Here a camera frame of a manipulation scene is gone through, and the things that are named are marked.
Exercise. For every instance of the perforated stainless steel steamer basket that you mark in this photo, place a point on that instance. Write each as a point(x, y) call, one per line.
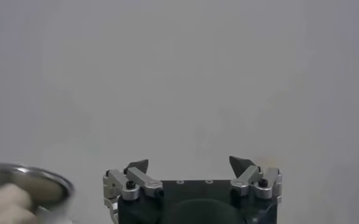
point(51, 185)

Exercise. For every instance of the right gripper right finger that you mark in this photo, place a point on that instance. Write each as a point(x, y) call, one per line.
point(247, 179)

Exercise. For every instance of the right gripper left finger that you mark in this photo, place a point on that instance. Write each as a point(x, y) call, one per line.
point(139, 181)

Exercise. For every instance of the white steamed baozi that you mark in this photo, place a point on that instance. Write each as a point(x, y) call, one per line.
point(5, 204)

